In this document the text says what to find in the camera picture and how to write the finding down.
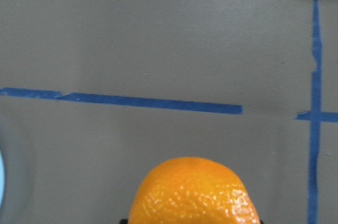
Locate orange fruit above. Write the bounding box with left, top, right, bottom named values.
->
left=128, top=157, right=260, bottom=223

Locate light blue plate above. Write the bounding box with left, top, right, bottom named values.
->
left=0, top=152, right=6, bottom=208

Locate long blue tape strip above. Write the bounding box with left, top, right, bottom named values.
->
left=307, top=0, right=322, bottom=223

